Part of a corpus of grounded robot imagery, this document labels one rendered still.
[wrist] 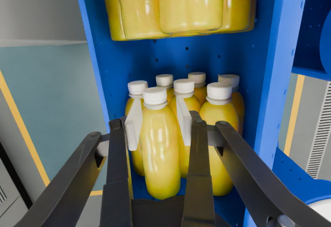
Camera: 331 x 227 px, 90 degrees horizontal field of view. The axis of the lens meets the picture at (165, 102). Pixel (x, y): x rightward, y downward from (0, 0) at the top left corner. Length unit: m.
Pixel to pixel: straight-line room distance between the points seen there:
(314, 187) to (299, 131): 1.38
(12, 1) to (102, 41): 0.55
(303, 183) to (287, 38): 0.62
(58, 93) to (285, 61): 1.59
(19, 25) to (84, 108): 0.95
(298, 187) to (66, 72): 1.55
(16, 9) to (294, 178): 1.12
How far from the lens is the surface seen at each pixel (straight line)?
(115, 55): 0.34
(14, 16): 0.81
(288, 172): 0.79
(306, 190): 0.75
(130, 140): 0.16
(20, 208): 2.38
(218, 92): 0.27
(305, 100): 1.98
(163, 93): 0.26
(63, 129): 1.79
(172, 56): 0.41
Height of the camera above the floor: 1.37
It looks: 70 degrees down
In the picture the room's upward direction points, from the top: 173 degrees clockwise
